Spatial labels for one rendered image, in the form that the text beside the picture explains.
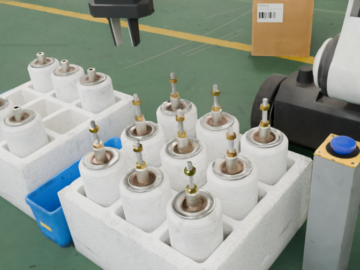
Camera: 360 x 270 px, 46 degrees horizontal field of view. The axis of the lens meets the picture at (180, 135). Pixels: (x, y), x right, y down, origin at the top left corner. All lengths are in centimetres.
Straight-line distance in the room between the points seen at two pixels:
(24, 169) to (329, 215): 67
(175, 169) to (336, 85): 38
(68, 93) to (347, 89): 76
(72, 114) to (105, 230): 48
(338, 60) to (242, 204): 36
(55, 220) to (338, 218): 59
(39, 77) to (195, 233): 81
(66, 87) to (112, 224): 55
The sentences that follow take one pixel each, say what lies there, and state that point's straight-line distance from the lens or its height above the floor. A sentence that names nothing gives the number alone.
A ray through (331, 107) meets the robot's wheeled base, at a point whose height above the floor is 19.
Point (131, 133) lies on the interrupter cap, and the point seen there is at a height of 25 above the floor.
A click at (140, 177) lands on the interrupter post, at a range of 78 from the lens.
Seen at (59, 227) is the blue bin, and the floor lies 7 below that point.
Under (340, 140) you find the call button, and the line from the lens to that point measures 75.
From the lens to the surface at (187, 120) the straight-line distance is 98.
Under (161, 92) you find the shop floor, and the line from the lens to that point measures 162.
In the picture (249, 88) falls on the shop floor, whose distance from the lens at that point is 160.
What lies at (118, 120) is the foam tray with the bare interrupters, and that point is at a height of 14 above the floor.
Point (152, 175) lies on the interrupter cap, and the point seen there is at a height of 25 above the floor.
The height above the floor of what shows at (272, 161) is 22.
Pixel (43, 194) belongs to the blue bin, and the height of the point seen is 10.
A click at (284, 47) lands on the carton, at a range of 184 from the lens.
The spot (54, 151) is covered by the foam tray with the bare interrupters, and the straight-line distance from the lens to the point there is 109.
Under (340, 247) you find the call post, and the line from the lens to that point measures 85.
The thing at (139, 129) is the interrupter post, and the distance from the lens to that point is 92.
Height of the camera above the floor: 75
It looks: 34 degrees down
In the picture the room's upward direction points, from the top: 6 degrees counter-clockwise
